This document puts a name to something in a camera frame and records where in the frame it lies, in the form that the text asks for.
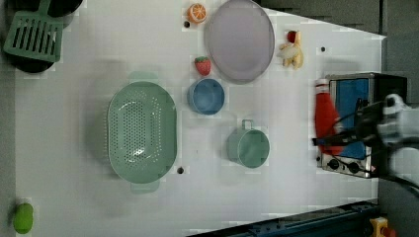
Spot toy orange half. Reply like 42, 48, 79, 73
187, 3, 207, 24

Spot black cable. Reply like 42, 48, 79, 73
332, 112, 419, 196

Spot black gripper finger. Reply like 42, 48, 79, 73
312, 130, 358, 146

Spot toy strawberry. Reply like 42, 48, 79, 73
194, 56, 211, 76

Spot yellow red clamp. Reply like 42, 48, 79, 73
370, 217, 397, 237

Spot grey oval plate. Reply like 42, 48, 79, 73
206, 0, 275, 84

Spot small red toy fruit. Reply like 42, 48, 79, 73
287, 31, 296, 43

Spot green toy fruit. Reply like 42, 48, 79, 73
13, 202, 34, 234

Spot red ketchup bottle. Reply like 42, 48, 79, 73
314, 78, 343, 155

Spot silver toaster oven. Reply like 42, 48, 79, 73
317, 73, 407, 179

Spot green perforated colander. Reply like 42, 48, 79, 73
107, 71, 177, 195

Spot blue metal frame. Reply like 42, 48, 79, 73
189, 201, 380, 237

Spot blue bowl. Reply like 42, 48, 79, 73
187, 78, 225, 116

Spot green slotted spatula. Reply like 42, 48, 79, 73
3, 0, 63, 63

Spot black cylindrical holder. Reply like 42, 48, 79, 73
47, 0, 83, 18
8, 54, 53, 73

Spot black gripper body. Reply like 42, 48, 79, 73
354, 102, 382, 147

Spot green cup with handle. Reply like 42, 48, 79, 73
226, 119, 270, 169

